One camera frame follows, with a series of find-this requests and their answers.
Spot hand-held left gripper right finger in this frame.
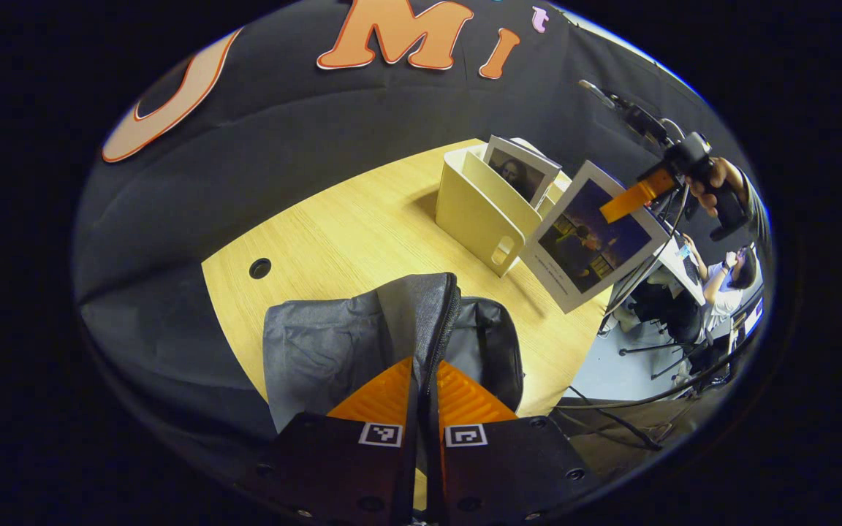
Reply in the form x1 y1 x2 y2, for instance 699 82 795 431
421 359 602 524

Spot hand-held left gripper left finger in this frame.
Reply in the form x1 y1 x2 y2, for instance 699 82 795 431
242 357 420 524

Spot blue night picture book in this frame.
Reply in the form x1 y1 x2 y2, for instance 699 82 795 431
520 161 674 315

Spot white portrait cover book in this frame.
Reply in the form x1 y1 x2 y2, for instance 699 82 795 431
483 135 562 210

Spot grey schoolbag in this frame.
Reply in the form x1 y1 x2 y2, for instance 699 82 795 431
262 272 525 439

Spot white bookshelf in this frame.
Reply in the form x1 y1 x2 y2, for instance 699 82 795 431
436 139 575 278

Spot white desk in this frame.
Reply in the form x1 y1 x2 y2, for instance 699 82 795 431
653 234 708 305

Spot person's khaki trousers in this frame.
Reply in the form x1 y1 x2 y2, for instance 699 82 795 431
558 402 694 479

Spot black floor cable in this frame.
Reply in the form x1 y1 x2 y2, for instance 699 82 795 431
553 343 758 450

